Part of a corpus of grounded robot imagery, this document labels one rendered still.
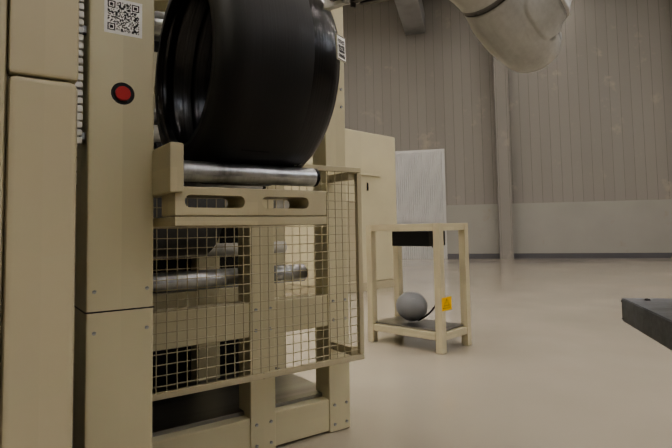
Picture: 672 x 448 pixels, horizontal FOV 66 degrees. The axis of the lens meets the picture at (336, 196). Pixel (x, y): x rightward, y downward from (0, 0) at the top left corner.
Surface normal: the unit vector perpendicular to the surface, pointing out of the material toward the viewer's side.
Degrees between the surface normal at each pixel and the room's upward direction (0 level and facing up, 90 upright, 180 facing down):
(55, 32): 90
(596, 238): 90
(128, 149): 90
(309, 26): 82
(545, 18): 124
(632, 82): 90
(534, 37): 128
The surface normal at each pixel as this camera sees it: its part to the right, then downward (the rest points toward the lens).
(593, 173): -0.25, -0.06
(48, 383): 0.58, -0.06
